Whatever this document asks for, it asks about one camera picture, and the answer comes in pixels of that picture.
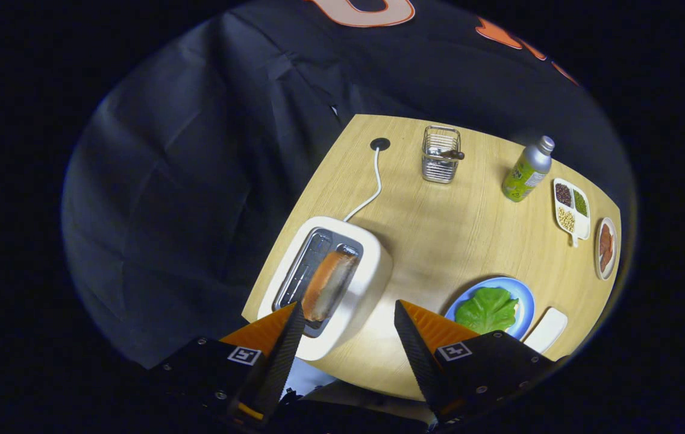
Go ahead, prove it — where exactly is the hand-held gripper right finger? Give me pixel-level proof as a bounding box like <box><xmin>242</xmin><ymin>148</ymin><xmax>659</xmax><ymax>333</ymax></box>
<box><xmin>394</xmin><ymin>298</ymin><xmax>560</xmax><ymax>426</ymax></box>

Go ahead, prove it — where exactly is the green metal bottle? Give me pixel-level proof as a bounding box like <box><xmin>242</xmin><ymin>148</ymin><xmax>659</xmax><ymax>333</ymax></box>
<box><xmin>501</xmin><ymin>135</ymin><xmax>556</xmax><ymax>203</ymax></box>

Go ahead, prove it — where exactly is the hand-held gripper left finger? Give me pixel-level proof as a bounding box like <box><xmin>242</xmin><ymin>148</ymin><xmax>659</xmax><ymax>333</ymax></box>
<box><xmin>149</xmin><ymin>300</ymin><xmax>307</xmax><ymax>429</ymax></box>

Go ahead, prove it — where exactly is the white bread slice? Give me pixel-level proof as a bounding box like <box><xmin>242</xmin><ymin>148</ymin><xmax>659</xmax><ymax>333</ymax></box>
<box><xmin>301</xmin><ymin>249</ymin><xmax>359</xmax><ymax>323</ymax></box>

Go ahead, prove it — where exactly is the white oval meat plate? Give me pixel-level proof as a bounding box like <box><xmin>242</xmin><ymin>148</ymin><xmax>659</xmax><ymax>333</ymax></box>
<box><xmin>595</xmin><ymin>217</ymin><xmax>618</xmax><ymax>281</ymax></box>

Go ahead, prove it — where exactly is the white toaster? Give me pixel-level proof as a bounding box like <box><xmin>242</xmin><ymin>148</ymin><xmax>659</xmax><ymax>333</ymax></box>
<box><xmin>257</xmin><ymin>216</ymin><xmax>393</xmax><ymax>362</ymax></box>

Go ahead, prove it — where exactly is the white divided tray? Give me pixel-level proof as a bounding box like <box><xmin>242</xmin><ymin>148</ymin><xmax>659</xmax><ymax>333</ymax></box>
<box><xmin>552</xmin><ymin>177</ymin><xmax>592</xmax><ymax>248</ymax></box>

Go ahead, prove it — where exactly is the wire metal basket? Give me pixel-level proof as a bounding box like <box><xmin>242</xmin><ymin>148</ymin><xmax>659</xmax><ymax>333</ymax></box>
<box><xmin>421</xmin><ymin>125</ymin><xmax>462</xmax><ymax>184</ymax></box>

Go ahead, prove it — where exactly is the green lettuce leaf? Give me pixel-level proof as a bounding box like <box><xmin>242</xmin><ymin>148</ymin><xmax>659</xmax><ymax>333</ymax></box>
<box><xmin>454</xmin><ymin>287</ymin><xmax>519</xmax><ymax>335</ymax></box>

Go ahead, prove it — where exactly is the blue plate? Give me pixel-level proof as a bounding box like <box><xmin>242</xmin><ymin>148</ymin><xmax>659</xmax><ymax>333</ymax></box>
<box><xmin>443</xmin><ymin>277</ymin><xmax>536</xmax><ymax>341</ymax></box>

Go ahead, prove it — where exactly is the white toaster cable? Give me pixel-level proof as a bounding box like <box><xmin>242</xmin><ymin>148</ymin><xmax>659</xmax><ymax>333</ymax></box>
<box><xmin>342</xmin><ymin>148</ymin><xmax>384</xmax><ymax>222</ymax></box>

